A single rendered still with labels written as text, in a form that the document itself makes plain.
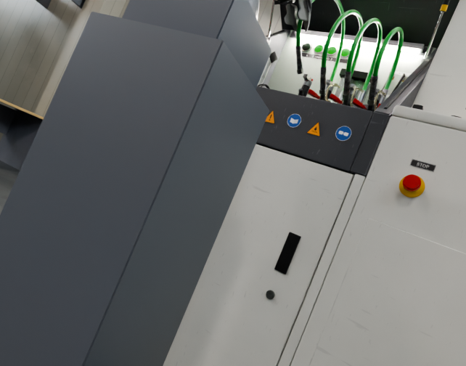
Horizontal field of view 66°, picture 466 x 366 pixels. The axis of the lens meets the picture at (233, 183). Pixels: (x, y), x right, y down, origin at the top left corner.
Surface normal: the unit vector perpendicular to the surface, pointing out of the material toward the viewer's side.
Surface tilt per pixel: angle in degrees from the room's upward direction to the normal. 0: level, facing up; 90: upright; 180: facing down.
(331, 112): 90
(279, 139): 90
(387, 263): 90
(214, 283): 90
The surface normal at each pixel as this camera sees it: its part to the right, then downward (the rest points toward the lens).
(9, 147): -0.34, -0.19
